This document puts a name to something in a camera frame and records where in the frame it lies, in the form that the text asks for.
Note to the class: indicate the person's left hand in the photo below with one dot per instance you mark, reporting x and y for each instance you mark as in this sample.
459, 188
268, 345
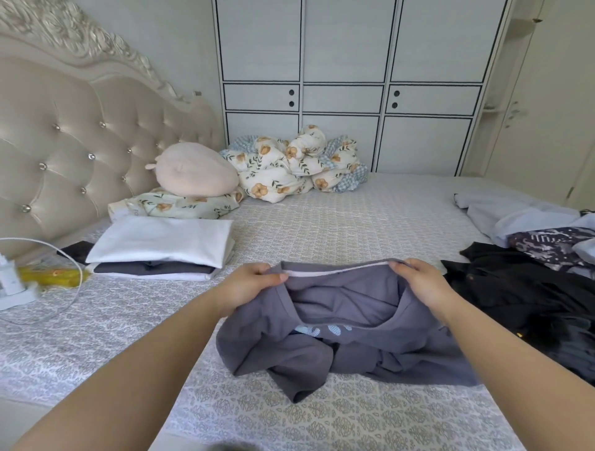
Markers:
244, 286

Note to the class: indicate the person's right hand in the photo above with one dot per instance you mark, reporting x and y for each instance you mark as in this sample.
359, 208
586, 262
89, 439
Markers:
426, 283

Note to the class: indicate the white printed t-shirt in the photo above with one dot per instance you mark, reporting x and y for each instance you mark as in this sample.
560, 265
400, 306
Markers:
163, 240

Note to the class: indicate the bed with grey patterned sheet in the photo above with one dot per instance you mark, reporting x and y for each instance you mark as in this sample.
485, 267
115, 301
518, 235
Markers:
325, 223

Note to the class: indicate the dark purple patterned garment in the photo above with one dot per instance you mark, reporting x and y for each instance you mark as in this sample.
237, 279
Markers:
553, 246

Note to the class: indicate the person's right forearm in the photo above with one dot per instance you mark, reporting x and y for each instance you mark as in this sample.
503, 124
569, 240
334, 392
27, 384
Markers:
521, 372

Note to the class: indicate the person's left forearm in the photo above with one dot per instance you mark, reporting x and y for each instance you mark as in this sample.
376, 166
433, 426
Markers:
111, 381

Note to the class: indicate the floral pillow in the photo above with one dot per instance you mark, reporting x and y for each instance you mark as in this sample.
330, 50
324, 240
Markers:
177, 204

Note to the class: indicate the pink plush pillow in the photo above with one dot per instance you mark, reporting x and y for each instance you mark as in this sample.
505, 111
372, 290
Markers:
195, 169

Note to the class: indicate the floral bunched quilt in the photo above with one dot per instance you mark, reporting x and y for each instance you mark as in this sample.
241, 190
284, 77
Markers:
349, 172

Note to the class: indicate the white packet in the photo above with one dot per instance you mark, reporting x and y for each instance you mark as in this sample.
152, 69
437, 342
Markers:
121, 209

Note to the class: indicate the black phone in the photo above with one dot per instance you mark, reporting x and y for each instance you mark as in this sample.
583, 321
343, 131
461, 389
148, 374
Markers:
76, 251

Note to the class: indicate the yellow packet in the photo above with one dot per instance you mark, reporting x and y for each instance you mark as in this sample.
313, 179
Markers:
51, 275

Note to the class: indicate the white door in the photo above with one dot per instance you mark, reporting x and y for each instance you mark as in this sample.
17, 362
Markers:
539, 102

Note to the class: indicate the beige tufted headboard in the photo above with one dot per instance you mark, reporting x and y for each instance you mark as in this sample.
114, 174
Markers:
74, 139

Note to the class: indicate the white power strip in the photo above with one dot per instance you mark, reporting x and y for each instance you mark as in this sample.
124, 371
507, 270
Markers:
17, 299

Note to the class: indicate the white wardrobe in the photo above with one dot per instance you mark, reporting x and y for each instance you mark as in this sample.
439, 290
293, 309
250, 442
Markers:
353, 65

